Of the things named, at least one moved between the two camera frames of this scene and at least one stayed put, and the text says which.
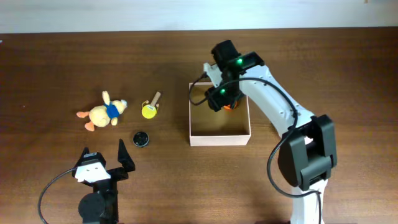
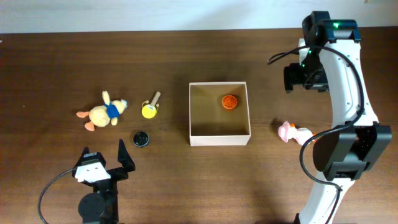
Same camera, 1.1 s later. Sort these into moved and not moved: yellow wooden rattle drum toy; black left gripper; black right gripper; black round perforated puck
Moved: black right gripper
Not moved: yellow wooden rattle drum toy; black round perforated puck; black left gripper
